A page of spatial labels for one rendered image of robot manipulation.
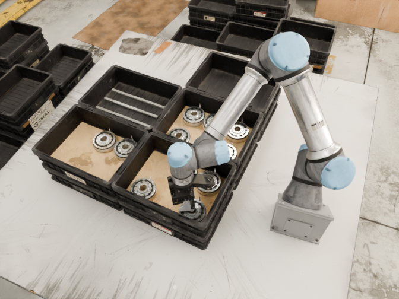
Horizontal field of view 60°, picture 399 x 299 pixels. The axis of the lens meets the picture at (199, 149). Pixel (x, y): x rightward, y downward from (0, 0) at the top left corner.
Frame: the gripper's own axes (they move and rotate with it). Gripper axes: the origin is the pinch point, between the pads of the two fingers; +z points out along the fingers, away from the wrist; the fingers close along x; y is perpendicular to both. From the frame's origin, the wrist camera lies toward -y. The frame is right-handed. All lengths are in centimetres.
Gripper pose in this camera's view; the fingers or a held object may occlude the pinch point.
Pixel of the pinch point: (191, 203)
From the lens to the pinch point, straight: 135.6
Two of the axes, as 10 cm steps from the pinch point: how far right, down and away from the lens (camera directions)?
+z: 0.3, 6.0, 8.0
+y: -9.7, 2.1, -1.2
